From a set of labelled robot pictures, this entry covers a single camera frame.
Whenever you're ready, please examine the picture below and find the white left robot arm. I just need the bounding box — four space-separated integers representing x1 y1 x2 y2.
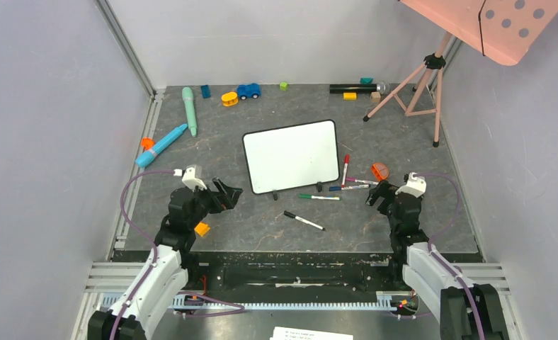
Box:
86 178 243 339

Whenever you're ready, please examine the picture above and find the black cylinder tube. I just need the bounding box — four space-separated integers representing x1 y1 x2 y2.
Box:
329 84 380 94

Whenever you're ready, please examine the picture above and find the teal block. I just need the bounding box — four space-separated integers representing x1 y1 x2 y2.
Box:
360 77 374 84

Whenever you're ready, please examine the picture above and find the white whiteboard black frame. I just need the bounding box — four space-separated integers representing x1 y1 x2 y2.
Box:
241 119 341 194

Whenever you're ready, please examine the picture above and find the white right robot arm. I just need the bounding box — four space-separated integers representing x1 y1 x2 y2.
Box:
366 173 510 339

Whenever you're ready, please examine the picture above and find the white printed paper sheet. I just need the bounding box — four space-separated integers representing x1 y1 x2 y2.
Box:
269 327 353 340

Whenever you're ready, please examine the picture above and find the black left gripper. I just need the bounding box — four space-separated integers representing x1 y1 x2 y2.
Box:
187 177 242 229

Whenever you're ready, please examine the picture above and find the orange wedge block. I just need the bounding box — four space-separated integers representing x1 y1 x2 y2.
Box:
194 222 210 237

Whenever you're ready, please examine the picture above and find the small orange toy piece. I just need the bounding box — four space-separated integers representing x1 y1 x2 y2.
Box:
140 137 155 150

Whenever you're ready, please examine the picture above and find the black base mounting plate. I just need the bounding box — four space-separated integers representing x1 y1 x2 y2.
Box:
184 251 413 303

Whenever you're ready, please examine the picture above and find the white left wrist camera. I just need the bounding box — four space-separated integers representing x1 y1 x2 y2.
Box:
173 165 207 191

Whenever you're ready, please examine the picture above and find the black whiteboard marker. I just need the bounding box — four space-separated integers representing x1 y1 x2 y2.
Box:
283 210 326 231

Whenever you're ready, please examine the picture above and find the blue toy car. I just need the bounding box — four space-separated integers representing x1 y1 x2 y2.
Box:
237 83 261 100

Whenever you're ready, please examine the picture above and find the blue toy crayon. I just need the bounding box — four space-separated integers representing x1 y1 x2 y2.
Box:
135 123 188 168

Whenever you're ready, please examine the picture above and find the green whiteboard marker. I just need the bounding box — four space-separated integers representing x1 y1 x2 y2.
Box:
298 193 342 200

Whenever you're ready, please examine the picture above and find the dark blue block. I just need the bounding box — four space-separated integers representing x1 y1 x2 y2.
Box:
200 85 212 98

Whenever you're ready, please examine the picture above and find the mint green toy crayon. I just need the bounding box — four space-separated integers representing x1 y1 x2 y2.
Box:
181 87 198 137

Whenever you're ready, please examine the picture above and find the yellow orange oval toy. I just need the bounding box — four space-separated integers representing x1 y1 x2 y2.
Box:
221 91 239 107

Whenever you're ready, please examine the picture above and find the white slotted cable duct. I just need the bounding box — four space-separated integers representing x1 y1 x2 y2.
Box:
98 290 419 312

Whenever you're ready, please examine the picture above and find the beige wooden cube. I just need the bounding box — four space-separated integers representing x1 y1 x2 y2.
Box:
370 91 382 103

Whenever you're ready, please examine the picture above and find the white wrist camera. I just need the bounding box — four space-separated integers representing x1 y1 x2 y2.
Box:
395 172 427 198
173 165 207 191

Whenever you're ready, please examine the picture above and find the red whiteboard marker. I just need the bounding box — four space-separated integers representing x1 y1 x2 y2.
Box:
341 154 350 188

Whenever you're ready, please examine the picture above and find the purple whiteboard marker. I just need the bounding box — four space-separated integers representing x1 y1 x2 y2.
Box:
346 177 379 186

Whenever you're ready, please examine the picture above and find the pink music stand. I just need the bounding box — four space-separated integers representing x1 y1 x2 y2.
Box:
363 0 558 147

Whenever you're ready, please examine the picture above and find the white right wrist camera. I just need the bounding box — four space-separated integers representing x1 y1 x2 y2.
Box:
395 172 427 198

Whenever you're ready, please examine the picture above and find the yellow rectangular block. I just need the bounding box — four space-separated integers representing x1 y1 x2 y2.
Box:
343 92 357 101

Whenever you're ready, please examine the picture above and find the orange semicircle toy piece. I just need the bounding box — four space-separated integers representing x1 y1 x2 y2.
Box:
371 162 389 181

